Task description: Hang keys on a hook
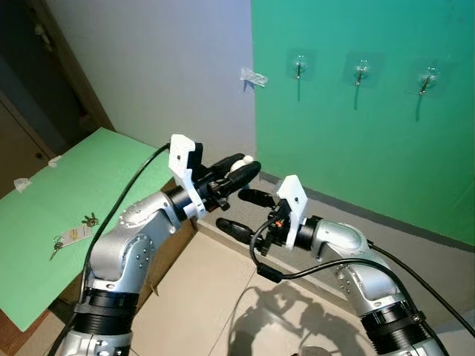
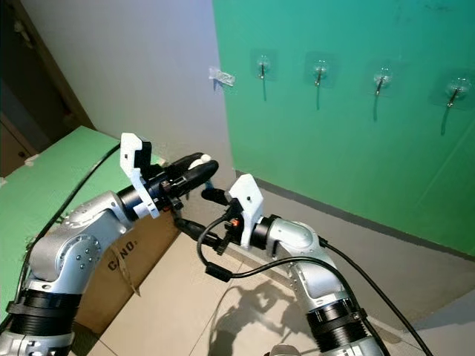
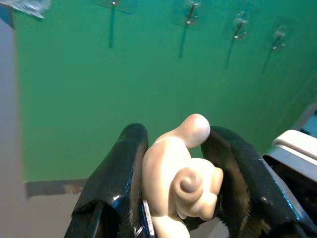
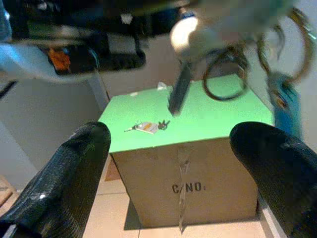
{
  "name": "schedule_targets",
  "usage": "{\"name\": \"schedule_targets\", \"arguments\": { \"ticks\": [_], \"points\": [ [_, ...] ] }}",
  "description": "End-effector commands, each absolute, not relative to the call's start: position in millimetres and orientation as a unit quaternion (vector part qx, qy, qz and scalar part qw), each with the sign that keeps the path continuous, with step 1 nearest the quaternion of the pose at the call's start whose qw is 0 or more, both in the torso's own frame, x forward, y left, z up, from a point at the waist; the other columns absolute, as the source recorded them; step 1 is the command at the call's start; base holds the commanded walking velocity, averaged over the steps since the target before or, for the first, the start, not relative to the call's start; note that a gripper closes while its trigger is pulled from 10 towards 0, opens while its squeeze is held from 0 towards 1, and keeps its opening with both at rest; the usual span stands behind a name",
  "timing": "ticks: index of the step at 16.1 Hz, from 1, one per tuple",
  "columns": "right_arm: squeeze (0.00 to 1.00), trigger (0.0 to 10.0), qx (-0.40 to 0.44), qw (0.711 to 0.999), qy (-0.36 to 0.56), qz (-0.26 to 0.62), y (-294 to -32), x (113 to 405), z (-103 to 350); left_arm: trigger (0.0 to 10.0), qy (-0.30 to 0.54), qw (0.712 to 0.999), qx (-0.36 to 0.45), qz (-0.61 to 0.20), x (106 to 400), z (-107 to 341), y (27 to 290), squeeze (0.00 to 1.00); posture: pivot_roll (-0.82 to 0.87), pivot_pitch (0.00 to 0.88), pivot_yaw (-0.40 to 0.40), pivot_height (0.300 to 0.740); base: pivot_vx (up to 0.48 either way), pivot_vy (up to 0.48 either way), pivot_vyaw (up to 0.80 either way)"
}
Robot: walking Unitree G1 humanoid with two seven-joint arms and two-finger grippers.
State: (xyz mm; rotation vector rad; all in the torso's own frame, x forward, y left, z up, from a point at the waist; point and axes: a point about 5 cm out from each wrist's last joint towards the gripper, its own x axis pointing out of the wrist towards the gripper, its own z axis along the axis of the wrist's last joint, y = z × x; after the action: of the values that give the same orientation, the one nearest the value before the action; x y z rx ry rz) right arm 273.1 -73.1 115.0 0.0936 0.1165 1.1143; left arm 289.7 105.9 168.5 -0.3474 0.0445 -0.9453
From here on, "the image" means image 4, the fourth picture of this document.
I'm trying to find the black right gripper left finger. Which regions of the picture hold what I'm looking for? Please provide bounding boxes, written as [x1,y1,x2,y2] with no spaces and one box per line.
[0,121,111,238]

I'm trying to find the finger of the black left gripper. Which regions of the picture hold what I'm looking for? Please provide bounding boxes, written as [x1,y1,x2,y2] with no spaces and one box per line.
[108,0,181,35]
[95,48,147,72]

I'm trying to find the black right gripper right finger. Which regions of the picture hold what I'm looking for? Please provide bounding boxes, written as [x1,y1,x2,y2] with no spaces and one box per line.
[229,121,317,238]

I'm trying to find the keys with white figure keychain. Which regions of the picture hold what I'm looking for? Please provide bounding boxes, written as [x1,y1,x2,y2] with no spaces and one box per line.
[167,7,313,139]

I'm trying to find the key with white card tag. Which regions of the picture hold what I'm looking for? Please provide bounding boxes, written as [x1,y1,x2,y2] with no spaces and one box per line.
[123,120,159,135]

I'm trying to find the brown cardboard box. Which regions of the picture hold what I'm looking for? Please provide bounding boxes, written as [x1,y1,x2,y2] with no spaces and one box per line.
[110,135,261,235]

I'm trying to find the green sheet covering box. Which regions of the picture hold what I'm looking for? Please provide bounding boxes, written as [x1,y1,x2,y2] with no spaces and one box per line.
[98,73,276,154]

